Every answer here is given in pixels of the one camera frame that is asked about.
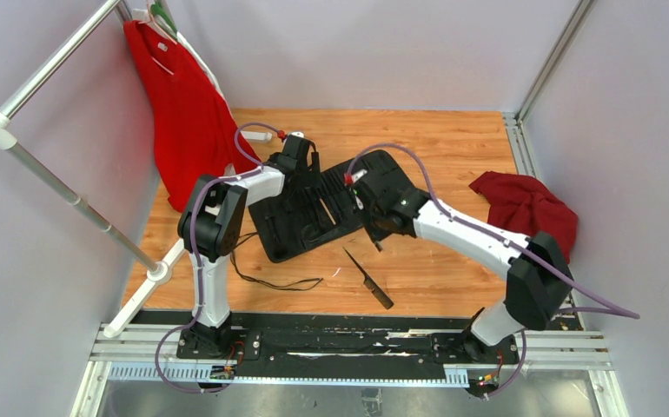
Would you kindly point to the aluminium frame post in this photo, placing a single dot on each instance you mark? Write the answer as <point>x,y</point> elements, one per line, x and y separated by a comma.
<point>559,49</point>

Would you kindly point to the dark red crumpled cloth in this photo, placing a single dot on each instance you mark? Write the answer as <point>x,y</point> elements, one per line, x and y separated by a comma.
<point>523,204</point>

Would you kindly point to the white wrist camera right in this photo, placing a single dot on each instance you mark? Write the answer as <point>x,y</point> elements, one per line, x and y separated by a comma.
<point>350,179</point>

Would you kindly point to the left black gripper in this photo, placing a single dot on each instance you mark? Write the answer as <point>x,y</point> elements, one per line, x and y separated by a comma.
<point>312,179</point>

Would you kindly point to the red hanging shirt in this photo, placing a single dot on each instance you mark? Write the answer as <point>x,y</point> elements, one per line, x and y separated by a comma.
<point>194,130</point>

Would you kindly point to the green white hangers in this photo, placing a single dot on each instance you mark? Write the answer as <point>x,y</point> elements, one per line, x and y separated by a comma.
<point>153,15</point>

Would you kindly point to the metal clothes rack pole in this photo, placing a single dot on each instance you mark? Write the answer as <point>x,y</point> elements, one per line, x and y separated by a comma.
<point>77,181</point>

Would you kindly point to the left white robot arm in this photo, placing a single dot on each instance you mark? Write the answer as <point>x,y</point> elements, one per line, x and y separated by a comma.
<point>211,224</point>

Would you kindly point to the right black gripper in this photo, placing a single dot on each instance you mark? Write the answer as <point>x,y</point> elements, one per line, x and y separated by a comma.
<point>377,235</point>

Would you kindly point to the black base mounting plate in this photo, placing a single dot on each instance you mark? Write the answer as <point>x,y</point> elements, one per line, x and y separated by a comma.
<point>355,347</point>

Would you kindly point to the black comb brush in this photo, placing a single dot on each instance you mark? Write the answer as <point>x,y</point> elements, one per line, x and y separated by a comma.
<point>378,293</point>

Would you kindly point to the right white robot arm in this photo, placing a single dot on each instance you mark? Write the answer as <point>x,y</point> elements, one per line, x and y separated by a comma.
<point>536,273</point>

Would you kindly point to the black makeup brush roll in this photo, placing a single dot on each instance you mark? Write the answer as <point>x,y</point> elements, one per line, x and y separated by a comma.
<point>300,218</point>

